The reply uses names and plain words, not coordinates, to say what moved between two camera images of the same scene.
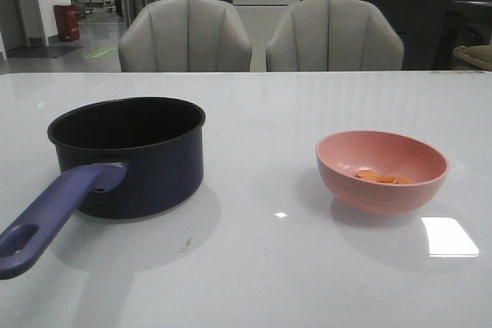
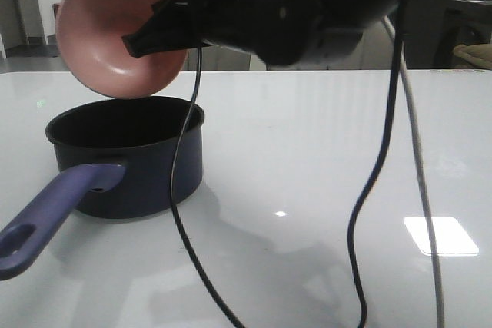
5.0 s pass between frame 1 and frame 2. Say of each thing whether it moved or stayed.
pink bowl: moved
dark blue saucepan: stayed
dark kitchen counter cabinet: stayed
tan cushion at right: stayed
